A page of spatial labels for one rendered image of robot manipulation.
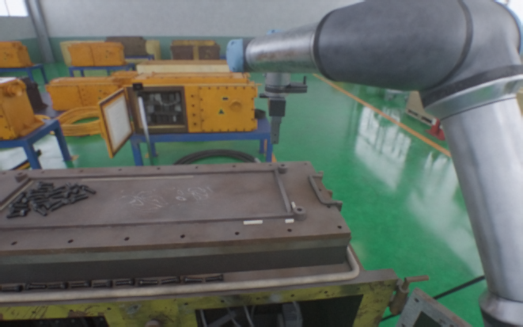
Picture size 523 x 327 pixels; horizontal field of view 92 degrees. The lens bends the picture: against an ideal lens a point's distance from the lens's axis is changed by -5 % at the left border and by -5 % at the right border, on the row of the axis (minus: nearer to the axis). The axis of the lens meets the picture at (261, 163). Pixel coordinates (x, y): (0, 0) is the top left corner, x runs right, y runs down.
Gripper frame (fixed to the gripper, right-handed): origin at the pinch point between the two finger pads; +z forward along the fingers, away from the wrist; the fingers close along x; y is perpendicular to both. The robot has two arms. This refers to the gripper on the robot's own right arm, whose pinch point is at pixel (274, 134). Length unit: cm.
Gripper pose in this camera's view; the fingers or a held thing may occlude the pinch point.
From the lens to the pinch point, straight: 88.9
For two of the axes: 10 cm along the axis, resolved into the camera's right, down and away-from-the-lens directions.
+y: -10.0, -0.2, -0.2
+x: 0.1, 4.7, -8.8
